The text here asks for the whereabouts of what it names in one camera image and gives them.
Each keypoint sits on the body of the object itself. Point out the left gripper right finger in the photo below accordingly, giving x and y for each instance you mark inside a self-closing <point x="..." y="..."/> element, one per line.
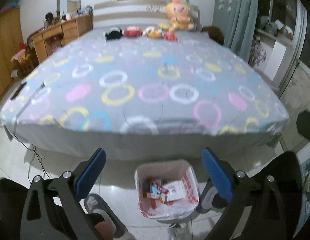
<point x="220" y="173"/>

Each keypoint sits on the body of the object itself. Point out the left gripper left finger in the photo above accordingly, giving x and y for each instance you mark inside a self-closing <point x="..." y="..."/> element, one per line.
<point x="87" y="172"/>

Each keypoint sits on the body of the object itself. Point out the red white ointment box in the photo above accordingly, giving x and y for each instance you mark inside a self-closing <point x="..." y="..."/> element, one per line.
<point x="158" y="191"/>

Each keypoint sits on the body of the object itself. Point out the white tray box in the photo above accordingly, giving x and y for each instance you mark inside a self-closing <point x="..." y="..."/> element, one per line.
<point x="176" y="190"/>

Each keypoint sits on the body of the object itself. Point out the black teal slim box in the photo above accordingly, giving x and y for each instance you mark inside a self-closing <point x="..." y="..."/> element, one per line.
<point x="146" y="187"/>

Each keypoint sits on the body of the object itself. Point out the trash bin with white bag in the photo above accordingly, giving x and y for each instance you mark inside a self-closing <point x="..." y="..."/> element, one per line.
<point x="163" y="173"/>

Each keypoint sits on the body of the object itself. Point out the grey slipper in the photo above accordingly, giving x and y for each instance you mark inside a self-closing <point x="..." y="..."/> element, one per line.
<point x="105" y="221"/>
<point x="210" y="199"/>

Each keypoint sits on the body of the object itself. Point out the bed with circle-pattern sheet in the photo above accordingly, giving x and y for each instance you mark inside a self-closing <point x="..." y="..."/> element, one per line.
<point x="144" y="99"/>

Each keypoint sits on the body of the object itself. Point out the black smartphone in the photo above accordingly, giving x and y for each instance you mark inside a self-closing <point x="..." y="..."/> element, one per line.
<point x="18" y="90"/>

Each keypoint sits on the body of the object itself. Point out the brown plush by curtain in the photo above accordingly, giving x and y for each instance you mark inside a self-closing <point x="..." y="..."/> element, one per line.
<point x="214" y="33"/>

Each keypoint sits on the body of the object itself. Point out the wooden chair with clothes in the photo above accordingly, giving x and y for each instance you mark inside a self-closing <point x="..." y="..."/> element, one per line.
<point x="23" y="61"/>

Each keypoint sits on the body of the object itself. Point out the green curtain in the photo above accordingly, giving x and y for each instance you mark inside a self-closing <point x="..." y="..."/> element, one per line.
<point x="236" y="19"/>

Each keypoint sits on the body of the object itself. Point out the wooden desk with drawers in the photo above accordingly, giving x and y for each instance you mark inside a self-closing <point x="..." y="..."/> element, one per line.
<point x="48" y="41"/>

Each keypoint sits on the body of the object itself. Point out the black and white plush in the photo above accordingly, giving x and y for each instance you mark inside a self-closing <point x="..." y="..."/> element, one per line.
<point x="113" y="34"/>

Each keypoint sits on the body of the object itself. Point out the small red plush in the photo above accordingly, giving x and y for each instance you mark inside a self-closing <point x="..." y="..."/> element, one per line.
<point x="170" y="36"/>

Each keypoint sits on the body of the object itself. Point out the red round plush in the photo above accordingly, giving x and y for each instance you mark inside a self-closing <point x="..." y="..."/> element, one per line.
<point x="132" y="32"/>

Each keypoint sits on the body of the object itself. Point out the yellow bee plush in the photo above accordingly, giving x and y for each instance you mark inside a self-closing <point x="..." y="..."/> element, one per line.
<point x="153" y="32"/>

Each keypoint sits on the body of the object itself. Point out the wooden wardrobe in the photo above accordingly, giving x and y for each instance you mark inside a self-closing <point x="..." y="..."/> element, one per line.
<point x="10" y="37"/>

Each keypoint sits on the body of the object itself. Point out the small yellow-green plush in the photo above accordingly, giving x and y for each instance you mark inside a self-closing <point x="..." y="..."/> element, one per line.
<point x="164" y="26"/>

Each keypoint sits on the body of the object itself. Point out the large yellow pig plush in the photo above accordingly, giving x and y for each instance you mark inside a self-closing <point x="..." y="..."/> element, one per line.
<point x="179" y="15"/>

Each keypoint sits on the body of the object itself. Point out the striped wooden headboard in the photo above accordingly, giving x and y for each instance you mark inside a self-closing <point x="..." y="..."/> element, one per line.
<point x="130" y="12"/>

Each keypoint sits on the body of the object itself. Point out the wall mirror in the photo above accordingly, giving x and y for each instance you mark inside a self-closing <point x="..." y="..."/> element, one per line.
<point x="68" y="1"/>

